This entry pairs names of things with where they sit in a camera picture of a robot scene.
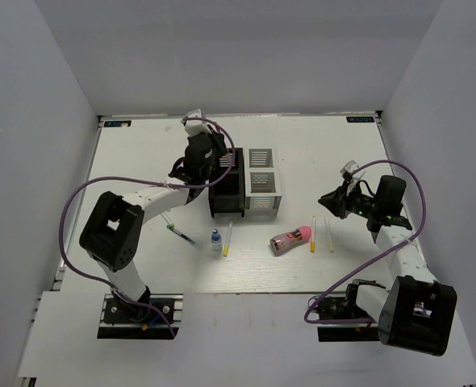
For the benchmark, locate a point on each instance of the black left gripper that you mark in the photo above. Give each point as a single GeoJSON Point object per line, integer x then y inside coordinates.
{"type": "Point", "coordinates": [218, 140]}

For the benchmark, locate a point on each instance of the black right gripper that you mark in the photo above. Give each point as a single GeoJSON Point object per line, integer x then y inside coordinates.
{"type": "Point", "coordinates": [340, 201]}

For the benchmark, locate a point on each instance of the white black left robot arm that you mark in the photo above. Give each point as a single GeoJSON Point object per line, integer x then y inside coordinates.
{"type": "Point", "coordinates": [112, 232]}

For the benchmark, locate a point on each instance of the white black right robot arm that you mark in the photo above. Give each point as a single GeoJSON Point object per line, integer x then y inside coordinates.
{"type": "Point", "coordinates": [416, 311]}

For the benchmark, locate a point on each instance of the pale yellow capped white marker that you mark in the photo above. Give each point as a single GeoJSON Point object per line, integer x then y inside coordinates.
{"type": "Point", "coordinates": [329, 234]}

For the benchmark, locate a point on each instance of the orange capped white marker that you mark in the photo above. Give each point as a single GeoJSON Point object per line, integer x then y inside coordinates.
{"type": "Point", "coordinates": [312, 238]}

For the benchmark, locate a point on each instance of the black slotted pen holder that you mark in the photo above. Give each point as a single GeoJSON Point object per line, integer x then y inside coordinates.
{"type": "Point", "coordinates": [228, 196]}

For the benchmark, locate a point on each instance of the pink capped glue bottle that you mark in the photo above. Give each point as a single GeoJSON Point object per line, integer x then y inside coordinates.
{"type": "Point", "coordinates": [284, 242]}

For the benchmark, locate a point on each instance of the white slotted pen holder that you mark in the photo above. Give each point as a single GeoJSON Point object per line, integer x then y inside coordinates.
{"type": "Point", "coordinates": [263, 190]}

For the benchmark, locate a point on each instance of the yellow tipped white marker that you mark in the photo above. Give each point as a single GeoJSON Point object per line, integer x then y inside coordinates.
{"type": "Point", "coordinates": [227, 239]}

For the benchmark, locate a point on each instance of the left blue corner label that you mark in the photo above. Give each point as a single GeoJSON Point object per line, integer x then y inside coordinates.
{"type": "Point", "coordinates": [117, 123]}

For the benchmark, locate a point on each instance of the blue corner label sticker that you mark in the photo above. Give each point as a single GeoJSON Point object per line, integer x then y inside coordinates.
{"type": "Point", "coordinates": [360, 119]}

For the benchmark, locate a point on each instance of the small blue capped bottle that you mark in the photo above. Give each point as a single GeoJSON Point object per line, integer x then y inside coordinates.
{"type": "Point", "coordinates": [216, 243]}

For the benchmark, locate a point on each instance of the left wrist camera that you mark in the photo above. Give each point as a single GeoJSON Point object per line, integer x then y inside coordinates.
{"type": "Point", "coordinates": [194, 124]}

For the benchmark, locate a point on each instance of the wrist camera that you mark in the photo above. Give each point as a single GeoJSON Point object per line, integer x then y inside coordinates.
{"type": "Point", "coordinates": [347, 171]}
{"type": "Point", "coordinates": [194, 124]}

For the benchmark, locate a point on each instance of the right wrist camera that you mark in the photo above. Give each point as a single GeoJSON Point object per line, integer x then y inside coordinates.
{"type": "Point", "coordinates": [347, 171]}

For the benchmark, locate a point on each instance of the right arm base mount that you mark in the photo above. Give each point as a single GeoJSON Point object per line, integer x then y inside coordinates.
{"type": "Point", "coordinates": [346, 321]}

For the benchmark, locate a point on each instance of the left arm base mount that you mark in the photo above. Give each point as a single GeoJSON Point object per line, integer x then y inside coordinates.
{"type": "Point", "coordinates": [121, 321]}

